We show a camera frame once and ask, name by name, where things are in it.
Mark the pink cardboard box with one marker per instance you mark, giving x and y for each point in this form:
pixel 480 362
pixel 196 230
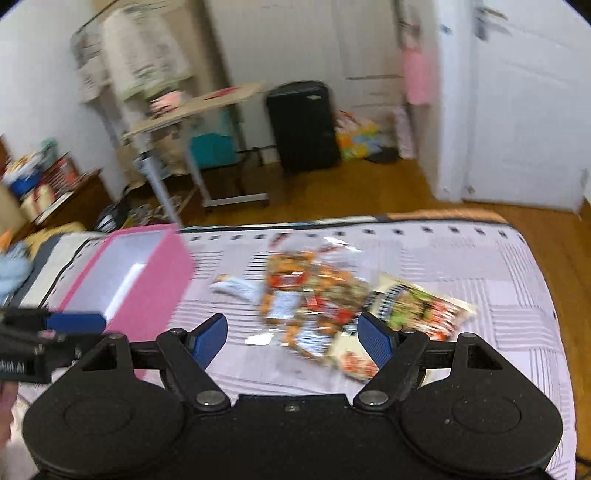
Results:
pixel 147 304

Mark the dark wooden nightstand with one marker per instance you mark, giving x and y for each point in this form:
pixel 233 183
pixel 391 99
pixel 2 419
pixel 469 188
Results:
pixel 78 198

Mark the blue basket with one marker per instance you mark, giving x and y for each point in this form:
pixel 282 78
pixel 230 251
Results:
pixel 23 182

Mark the canvas tote bag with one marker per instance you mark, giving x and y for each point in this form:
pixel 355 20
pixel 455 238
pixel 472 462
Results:
pixel 90 69

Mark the white wardrobe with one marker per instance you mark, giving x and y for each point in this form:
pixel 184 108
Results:
pixel 300 37

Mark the blue cloth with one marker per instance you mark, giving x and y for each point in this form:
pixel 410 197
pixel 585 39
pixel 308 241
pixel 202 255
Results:
pixel 11 272

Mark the red booklet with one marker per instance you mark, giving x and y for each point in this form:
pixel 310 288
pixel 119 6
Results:
pixel 221 93

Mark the black slippers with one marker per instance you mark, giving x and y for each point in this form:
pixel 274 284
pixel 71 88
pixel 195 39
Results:
pixel 383 155

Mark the red box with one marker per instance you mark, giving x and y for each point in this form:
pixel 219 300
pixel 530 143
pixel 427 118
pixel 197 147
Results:
pixel 62 173

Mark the black suitcase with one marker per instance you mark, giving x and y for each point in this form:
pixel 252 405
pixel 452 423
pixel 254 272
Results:
pixel 302 129

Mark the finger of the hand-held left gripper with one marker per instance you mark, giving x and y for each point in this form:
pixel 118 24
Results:
pixel 78 323
pixel 46 344

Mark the wooden rolling side table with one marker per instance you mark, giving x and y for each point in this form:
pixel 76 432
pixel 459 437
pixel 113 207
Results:
pixel 184 113

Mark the pink tissue pack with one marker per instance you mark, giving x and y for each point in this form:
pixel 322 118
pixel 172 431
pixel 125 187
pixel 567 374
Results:
pixel 167 102

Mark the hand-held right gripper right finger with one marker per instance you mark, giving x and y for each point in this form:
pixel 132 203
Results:
pixel 376 339

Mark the pink hanging bag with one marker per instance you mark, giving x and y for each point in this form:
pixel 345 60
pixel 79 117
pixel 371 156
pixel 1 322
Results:
pixel 418 74

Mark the small white snack packet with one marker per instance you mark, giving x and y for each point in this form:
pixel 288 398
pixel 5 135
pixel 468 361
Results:
pixel 235 287

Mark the beige red snack pack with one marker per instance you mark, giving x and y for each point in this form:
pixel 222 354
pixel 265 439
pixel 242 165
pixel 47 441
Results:
pixel 355 362

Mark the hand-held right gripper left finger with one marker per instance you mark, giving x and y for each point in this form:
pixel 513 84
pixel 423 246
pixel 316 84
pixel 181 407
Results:
pixel 210 339

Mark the white plastic bag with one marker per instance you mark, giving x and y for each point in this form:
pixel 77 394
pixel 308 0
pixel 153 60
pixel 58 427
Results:
pixel 404 134

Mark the person's left hand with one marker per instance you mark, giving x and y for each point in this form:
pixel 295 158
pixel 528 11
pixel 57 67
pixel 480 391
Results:
pixel 5 406

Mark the white gift box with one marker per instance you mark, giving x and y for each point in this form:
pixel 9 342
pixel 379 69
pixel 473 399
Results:
pixel 37 201

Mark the pile of shoes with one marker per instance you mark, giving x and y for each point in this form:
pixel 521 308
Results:
pixel 138 214

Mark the black picture snack packet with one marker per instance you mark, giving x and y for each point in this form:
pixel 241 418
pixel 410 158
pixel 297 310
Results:
pixel 420 304

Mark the white door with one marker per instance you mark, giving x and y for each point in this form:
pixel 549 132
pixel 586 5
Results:
pixel 521 115

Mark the teal shopping bag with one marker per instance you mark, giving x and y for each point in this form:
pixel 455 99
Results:
pixel 212 147

